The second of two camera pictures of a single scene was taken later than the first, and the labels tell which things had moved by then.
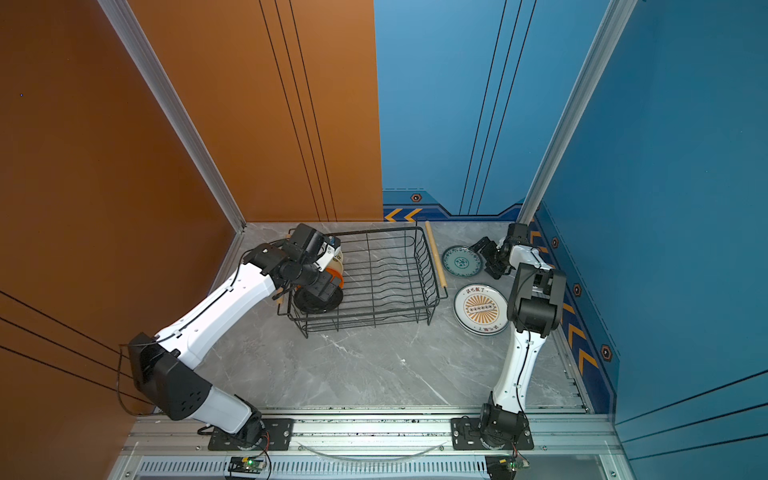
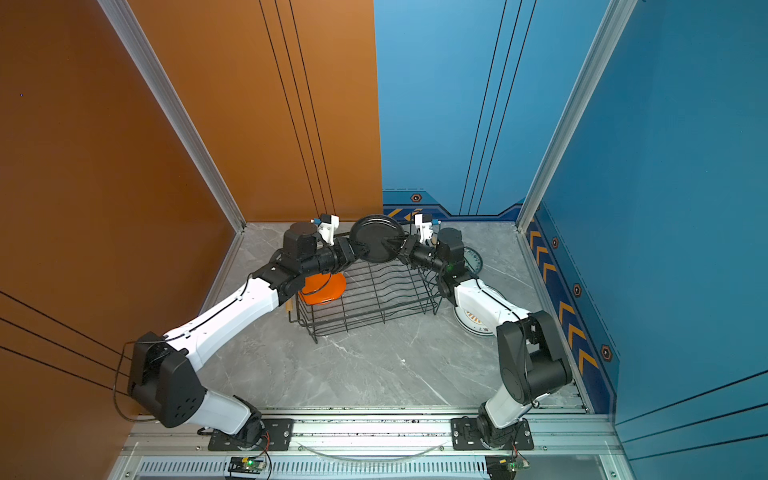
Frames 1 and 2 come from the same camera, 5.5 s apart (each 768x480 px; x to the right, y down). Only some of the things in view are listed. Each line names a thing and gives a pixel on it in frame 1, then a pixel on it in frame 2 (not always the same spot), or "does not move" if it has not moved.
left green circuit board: (246, 464) does not move
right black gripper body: (494, 255) to (424, 257)
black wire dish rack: (388, 274) does not move
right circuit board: (503, 467) does not move
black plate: (308, 301) to (376, 238)
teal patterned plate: (461, 261) does not move
